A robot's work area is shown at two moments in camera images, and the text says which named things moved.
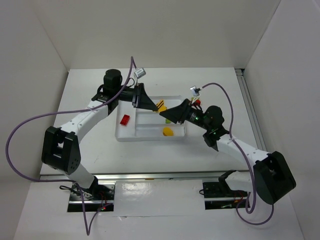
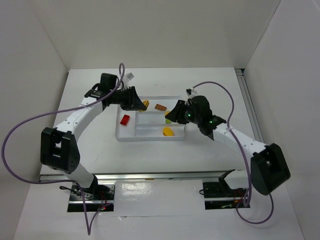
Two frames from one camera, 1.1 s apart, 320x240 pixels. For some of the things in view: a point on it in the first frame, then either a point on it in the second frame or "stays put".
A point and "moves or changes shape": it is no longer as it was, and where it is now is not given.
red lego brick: x=125 y=119 stays put
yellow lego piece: x=161 y=106 moves or changes shape
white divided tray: x=135 y=124 stays put
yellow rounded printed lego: x=167 y=131 stays put
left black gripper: x=136 y=95 to x=127 y=98
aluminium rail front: x=245 y=175 stays put
